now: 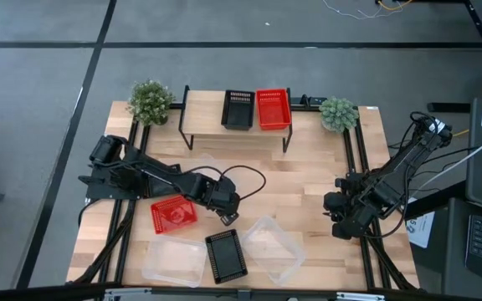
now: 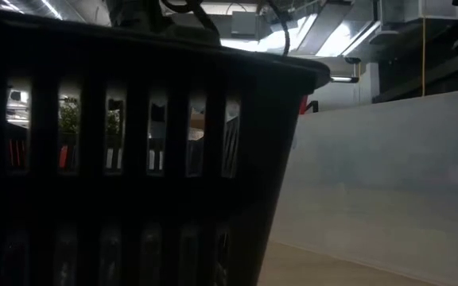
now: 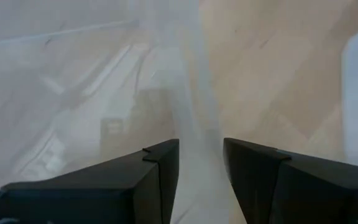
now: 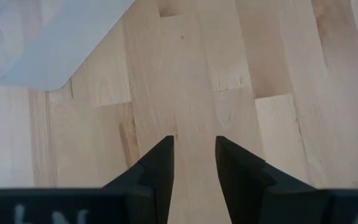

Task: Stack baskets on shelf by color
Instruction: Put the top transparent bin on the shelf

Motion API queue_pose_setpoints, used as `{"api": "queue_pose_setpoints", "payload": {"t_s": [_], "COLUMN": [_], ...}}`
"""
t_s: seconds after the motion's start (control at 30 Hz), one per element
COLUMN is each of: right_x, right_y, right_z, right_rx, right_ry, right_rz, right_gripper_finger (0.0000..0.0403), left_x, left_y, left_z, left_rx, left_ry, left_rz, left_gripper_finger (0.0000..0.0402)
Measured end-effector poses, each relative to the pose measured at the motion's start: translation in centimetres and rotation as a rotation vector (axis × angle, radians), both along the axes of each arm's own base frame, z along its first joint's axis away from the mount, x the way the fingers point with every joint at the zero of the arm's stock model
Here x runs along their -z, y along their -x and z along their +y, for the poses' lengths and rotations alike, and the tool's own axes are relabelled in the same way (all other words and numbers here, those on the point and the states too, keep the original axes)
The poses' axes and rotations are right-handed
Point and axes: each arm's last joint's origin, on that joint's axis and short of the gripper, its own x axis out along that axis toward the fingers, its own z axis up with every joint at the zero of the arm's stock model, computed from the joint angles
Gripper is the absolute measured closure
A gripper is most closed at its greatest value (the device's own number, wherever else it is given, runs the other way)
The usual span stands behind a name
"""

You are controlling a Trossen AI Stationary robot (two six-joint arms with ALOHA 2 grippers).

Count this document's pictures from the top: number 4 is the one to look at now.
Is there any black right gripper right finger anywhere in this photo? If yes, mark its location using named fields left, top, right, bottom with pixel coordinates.
left=215, top=136, right=332, bottom=224

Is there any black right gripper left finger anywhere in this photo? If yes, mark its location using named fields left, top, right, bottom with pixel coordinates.
left=103, top=136, right=175, bottom=224

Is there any small translucent plastic bin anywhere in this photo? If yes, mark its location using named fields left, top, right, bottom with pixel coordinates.
left=0, top=0, right=136, bottom=93

